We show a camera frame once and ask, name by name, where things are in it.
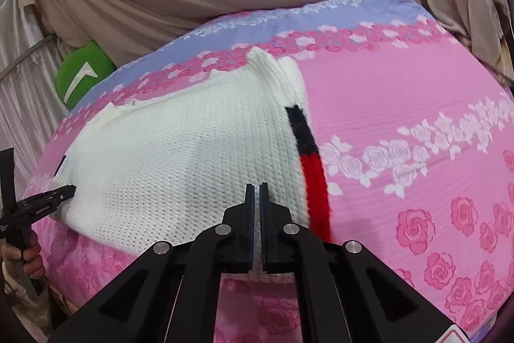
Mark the pink floral bed sheet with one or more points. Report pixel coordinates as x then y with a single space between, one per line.
401 94

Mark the white satin curtain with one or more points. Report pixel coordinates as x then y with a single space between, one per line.
24 106

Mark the white red black knit sweater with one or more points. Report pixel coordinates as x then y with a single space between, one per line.
180 150

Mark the grey metal bar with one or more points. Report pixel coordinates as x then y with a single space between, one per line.
24 56

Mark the green plush pillow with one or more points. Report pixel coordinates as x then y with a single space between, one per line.
100 61

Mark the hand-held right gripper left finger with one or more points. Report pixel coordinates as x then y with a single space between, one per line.
251 214

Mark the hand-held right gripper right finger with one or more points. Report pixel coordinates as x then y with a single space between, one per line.
264 214

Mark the person's left hand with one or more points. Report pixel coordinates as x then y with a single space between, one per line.
35 264

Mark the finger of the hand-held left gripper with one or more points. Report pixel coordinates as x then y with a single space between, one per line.
44 203

